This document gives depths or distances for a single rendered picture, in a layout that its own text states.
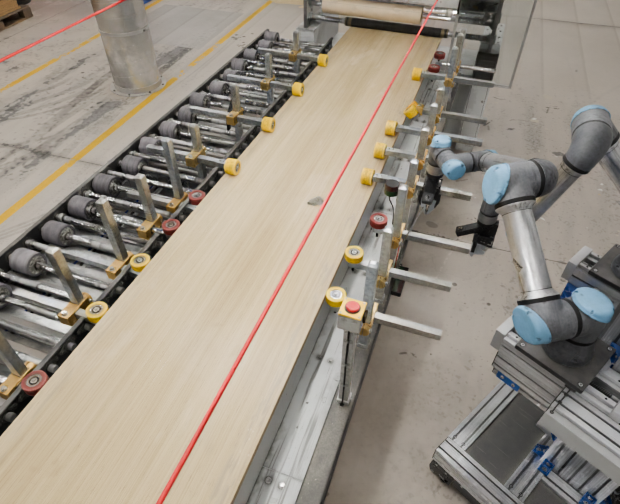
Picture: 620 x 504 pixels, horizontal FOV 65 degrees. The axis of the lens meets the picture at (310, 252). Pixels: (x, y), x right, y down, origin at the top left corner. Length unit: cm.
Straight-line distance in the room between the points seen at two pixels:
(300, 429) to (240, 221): 93
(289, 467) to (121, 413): 59
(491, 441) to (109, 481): 160
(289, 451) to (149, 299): 77
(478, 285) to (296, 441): 185
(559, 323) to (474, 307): 168
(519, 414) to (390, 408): 61
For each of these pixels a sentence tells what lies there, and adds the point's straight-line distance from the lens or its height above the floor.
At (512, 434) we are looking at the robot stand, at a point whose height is 21.
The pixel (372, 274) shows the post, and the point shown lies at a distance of 165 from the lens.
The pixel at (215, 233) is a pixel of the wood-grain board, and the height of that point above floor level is 90.
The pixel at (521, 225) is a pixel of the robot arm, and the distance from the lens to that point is 153.
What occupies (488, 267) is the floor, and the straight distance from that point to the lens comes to 345.
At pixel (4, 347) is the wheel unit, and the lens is 191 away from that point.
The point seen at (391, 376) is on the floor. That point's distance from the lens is 276.
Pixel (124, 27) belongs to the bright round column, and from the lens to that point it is 538.
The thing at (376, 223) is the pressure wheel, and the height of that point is 91.
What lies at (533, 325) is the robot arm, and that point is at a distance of 149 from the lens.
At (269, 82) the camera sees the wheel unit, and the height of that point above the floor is 96.
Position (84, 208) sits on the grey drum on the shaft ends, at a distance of 260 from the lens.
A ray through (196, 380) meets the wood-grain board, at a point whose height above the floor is 90.
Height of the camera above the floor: 231
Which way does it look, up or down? 44 degrees down
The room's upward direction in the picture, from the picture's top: straight up
